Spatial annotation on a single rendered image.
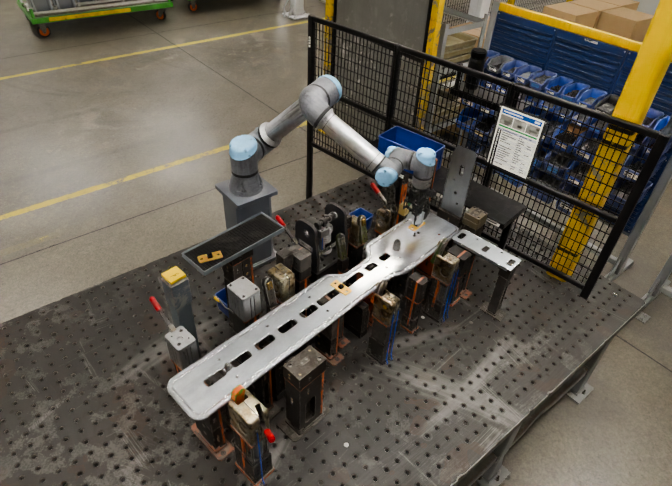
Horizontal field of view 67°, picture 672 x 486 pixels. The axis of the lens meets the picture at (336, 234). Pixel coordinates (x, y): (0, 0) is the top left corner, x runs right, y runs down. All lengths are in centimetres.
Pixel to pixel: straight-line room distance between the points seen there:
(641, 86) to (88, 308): 239
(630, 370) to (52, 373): 297
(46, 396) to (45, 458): 25
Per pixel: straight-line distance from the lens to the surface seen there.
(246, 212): 225
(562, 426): 304
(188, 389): 169
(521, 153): 245
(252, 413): 154
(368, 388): 203
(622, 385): 337
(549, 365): 230
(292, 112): 211
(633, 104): 226
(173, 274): 181
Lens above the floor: 236
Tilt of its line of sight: 39 degrees down
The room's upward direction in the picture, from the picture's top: 3 degrees clockwise
